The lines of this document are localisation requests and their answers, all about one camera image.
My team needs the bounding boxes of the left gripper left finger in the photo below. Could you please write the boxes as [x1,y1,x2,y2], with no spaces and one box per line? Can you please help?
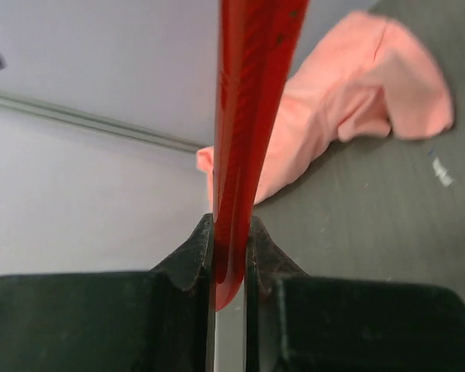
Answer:
[0,215,215,371]

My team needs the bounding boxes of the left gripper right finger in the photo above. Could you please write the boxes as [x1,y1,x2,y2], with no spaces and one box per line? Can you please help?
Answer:
[244,217,465,372]

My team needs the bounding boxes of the red cable lock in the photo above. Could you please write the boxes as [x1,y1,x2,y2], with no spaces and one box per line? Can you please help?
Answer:
[212,0,308,310]

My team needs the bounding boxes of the pink cloth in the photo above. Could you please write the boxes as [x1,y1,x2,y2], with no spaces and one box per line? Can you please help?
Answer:
[196,11,454,203]

